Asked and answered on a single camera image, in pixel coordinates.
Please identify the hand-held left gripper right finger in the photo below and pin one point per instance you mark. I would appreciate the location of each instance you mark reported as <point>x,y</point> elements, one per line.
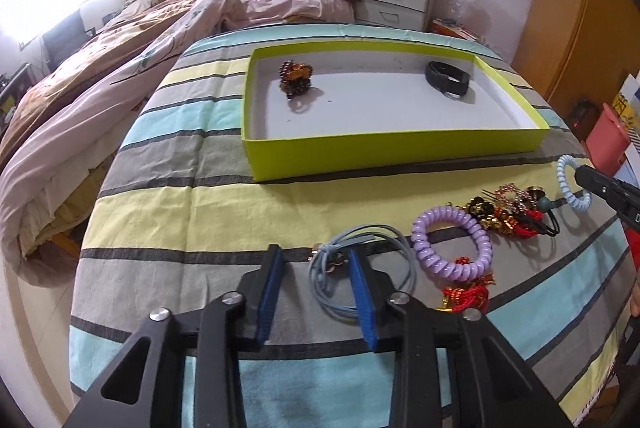
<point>362,303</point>

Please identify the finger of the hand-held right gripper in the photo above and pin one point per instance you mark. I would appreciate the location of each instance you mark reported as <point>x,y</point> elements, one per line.
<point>607,193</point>

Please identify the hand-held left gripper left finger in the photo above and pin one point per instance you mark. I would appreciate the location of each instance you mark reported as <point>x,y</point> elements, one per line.
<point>267,298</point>

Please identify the lime green tray box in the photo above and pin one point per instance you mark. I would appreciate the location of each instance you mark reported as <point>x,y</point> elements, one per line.
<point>375,158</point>

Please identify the pink plastic bin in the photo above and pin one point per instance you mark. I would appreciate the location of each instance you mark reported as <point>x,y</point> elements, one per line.
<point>607,138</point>

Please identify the striped cloth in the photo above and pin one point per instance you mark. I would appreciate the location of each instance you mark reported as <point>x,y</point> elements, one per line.
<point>165,208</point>

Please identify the wooden wardrobe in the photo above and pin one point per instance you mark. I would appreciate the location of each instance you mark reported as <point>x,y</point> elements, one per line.
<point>565,8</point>

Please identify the black hair band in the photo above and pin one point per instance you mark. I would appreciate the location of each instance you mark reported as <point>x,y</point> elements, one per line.
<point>440,78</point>

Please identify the orange box of books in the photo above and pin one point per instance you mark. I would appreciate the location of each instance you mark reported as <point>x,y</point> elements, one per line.
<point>450,28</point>

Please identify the pink and brown quilt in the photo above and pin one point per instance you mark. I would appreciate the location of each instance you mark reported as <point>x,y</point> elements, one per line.
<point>100,73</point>

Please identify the black chair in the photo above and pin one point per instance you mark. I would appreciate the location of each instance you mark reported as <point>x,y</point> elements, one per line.
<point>62,35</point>

